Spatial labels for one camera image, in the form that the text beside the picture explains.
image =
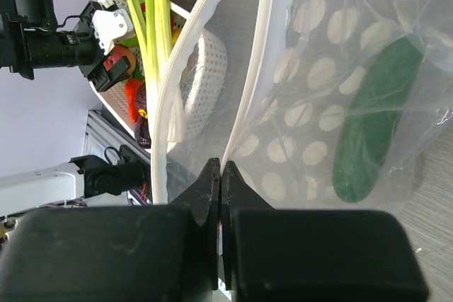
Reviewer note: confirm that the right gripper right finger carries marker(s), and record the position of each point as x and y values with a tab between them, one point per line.
235	194

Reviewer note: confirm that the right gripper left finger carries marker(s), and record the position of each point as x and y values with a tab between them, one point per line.
202	199

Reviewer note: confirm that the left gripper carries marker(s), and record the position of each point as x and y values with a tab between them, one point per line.
102	71

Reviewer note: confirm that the purple eggplant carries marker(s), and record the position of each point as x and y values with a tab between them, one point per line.
141	133

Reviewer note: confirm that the clear zip top bag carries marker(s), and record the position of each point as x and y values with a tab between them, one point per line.
294	67

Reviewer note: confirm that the dark green cucumber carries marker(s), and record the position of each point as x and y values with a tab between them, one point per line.
372	120

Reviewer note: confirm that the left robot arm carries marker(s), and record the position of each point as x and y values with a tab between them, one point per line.
31	39

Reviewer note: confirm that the green leek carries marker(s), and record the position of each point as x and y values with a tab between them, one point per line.
152	25

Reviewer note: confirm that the white plastic basket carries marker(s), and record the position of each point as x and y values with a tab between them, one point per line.
200	86

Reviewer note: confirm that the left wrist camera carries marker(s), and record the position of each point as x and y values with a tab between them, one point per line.
110	26

